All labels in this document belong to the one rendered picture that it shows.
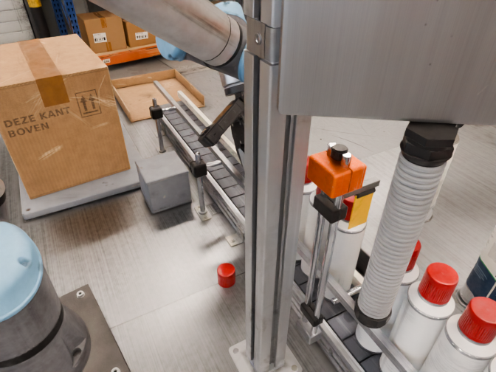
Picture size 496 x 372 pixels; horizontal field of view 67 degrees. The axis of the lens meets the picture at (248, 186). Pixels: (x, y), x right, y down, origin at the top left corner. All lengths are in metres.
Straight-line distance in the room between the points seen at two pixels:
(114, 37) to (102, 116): 3.37
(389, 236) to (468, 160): 0.80
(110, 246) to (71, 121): 0.29
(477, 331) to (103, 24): 4.07
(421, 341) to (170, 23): 0.48
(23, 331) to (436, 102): 0.50
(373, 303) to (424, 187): 0.14
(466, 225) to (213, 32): 0.62
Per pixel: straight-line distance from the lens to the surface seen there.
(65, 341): 0.63
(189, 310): 0.71
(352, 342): 0.63
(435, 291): 0.47
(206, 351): 0.66
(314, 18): 0.25
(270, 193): 0.36
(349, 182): 0.39
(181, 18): 0.51
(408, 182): 0.29
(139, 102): 1.42
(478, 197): 0.98
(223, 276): 0.71
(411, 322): 0.50
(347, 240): 0.56
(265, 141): 0.33
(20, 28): 4.74
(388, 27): 0.25
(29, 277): 0.52
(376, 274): 0.35
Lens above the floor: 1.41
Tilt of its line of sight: 37 degrees down
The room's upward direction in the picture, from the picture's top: straight up
